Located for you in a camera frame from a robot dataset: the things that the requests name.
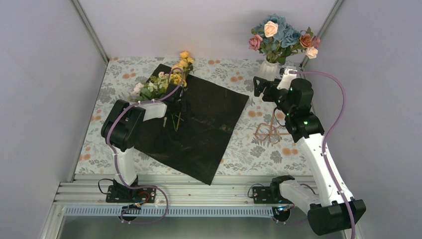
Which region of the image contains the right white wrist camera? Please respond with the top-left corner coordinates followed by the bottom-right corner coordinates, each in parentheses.
top-left (277, 66), bottom-right (297, 90)

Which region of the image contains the pink orange rose stem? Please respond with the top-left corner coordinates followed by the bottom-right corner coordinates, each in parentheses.
top-left (290, 27), bottom-right (321, 59)

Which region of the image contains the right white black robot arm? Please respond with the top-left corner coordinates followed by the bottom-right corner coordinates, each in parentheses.
top-left (252, 77), bottom-right (366, 238)

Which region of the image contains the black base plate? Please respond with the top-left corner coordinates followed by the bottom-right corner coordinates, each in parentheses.
top-left (252, 186), bottom-right (293, 204)
top-left (105, 184), bottom-right (156, 204)

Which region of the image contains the tan raffia ribbon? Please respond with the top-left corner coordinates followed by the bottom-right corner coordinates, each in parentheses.
top-left (253, 113), bottom-right (290, 145)

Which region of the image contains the colourful artificial flower bouquet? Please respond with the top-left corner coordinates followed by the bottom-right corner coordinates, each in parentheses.
top-left (128, 72), bottom-right (169, 102)

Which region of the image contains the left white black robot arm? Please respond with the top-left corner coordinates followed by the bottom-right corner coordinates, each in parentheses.
top-left (101, 83), bottom-right (184, 202)

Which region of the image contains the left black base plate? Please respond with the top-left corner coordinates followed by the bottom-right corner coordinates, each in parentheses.
top-left (105, 184), bottom-right (156, 204)

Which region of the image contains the black wrapping paper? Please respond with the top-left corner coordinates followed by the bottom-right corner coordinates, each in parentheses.
top-left (134, 75), bottom-right (249, 185)

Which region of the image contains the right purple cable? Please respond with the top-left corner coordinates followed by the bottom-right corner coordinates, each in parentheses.
top-left (271, 68), bottom-right (357, 239)

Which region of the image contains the aluminium rail frame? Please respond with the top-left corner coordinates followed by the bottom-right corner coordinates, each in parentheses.
top-left (39, 62), bottom-right (351, 239)

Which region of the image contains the right vertical aluminium post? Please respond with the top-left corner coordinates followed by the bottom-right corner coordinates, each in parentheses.
top-left (301, 0), bottom-right (344, 68)

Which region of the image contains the vertical aluminium post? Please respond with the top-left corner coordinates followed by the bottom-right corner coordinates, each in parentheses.
top-left (70, 0), bottom-right (109, 64)
top-left (301, 0), bottom-right (344, 68)

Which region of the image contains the yellow rose stem bunch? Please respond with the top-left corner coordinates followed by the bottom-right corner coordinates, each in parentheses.
top-left (168, 51), bottom-right (194, 131)

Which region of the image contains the pink peach rose stem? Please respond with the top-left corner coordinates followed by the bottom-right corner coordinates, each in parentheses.
top-left (248, 20), bottom-right (279, 63)

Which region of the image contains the blue rose stem bunch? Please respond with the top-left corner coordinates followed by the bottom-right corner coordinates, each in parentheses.
top-left (254, 14), bottom-right (300, 65)

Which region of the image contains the white ribbed ceramic vase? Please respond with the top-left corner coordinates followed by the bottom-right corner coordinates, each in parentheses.
top-left (256, 60), bottom-right (279, 81)

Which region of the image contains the left vertical aluminium post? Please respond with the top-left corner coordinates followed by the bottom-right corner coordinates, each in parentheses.
top-left (70, 0), bottom-right (109, 64)

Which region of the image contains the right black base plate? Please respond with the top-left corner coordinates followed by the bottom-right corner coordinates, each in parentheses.
top-left (252, 186), bottom-right (293, 204)

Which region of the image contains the floral patterned table mat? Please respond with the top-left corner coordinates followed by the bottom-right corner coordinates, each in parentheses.
top-left (76, 57), bottom-right (311, 176)

